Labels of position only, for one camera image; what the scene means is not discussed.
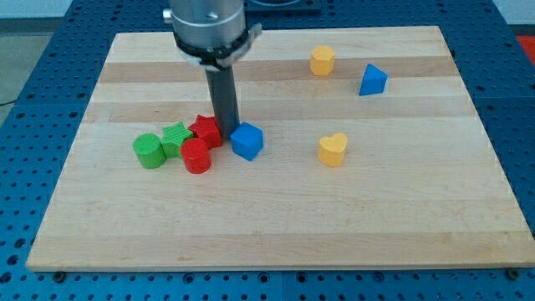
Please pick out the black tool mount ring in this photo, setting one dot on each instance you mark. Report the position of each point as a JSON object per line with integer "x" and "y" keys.
{"x": 218, "y": 58}

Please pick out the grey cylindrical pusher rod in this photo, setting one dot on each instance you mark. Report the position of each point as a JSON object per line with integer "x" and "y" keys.
{"x": 222, "y": 90}

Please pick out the red star block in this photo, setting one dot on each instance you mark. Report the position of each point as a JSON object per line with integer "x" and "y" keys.
{"x": 206, "y": 128}

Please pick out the blue cube block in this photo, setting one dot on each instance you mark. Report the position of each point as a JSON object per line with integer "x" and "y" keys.
{"x": 247, "y": 141}

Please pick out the green star block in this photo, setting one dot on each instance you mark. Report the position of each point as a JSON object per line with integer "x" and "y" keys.
{"x": 173, "y": 138}

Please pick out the red cylinder block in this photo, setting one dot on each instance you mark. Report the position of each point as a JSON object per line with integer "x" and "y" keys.
{"x": 195, "y": 155}

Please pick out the green cylinder block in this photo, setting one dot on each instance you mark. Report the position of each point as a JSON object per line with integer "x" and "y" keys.
{"x": 149, "y": 151}

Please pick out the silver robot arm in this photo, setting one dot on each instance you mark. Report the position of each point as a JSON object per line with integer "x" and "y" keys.
{"x": 213, "y": 35}

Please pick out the yellow hexagon block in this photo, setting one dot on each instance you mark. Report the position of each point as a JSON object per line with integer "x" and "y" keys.
{"x": 322, "y": 60}

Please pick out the yellow heart block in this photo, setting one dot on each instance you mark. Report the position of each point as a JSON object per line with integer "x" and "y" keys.
{"x": 331, "y": 149}

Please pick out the blue triangle block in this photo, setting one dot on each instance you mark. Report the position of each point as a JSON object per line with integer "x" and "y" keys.
{"x": 373, "y": 81}

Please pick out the wooden board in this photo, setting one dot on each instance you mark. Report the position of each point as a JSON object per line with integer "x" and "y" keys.
{"x": 420, "y": 186}

